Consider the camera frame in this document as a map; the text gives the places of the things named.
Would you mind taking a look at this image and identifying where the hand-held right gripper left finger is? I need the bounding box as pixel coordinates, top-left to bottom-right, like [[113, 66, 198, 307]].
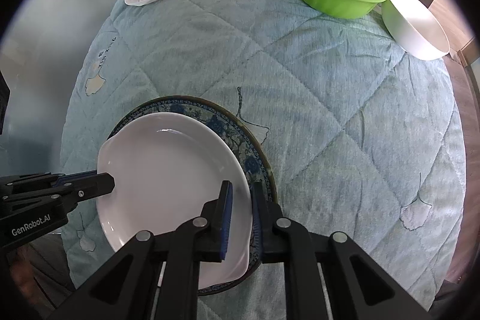
[[77, 181, 234, 320]]

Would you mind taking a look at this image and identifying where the blue patterned plate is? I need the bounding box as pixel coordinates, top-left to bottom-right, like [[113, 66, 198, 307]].
[[107, 95, 278, 296]]

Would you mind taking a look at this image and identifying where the white bowl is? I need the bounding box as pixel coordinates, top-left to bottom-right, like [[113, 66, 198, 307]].
[[381, 0, 451, 61]]

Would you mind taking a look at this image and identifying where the light blue quilted blanket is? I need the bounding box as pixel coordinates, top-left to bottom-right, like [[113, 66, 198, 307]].
[[59, 0, 467, 320]]

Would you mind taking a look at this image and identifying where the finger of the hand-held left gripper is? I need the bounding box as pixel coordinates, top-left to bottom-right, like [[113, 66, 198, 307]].
[[0, 172, 109, 195], [7, 173, 115, 216]]

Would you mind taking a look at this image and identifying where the large white plate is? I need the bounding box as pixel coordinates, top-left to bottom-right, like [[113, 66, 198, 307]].
[[97, 112, 253, 291]]

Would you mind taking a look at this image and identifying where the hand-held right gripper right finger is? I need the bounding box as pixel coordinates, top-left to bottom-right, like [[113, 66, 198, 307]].
[[250, 181, 432, 320]]

